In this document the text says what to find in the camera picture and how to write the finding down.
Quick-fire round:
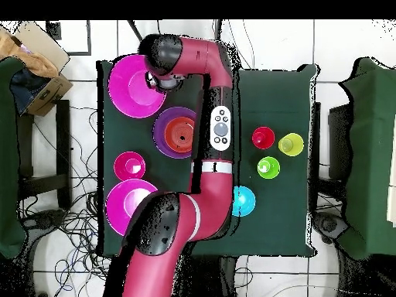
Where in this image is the orange bowl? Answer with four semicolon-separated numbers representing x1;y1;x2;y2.
164;116;196;154

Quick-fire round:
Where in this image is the purple bowl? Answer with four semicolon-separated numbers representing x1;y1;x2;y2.
152;106;198;159

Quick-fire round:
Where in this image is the large pink bowl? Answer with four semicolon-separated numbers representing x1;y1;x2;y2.
108;53;168;119
105;178;159;237

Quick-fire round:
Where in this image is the small blue bowl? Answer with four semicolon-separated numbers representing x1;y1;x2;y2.
231;185;257;217

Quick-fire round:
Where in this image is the red cup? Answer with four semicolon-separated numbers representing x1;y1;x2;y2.
251;125;276;150

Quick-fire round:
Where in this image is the green cup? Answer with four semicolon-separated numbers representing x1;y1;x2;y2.
257;156;282;179

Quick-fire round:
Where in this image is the crimson bowl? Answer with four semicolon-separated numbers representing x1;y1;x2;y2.
113;151;147;182

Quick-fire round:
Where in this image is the yellow cup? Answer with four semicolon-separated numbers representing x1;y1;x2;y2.
277;132;305;158

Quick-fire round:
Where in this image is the dark green tablecloth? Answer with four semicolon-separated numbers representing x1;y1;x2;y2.
96;59;321;258

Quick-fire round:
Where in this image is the black tripod leg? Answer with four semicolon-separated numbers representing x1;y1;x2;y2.
213;19;224;41
126;19;144;41

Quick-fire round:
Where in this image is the black rounded floor base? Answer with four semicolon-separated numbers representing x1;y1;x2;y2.
29;209;67;230

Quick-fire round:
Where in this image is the cardboard box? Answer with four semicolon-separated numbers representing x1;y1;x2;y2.
0;20;74;118

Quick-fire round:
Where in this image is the green side table cloth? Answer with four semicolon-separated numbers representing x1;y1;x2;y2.
338;56;396;261
0;56;27;259

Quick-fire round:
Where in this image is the tangle of black cables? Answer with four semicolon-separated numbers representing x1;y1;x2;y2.
18;104;125;297

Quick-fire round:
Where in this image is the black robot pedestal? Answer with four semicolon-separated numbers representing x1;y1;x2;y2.
174;255;239;297

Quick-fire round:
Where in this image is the black stool frame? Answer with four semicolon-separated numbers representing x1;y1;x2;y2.
16;99;73;211

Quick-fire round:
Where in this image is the black square frame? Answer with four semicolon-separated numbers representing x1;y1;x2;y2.
46;19;93;56

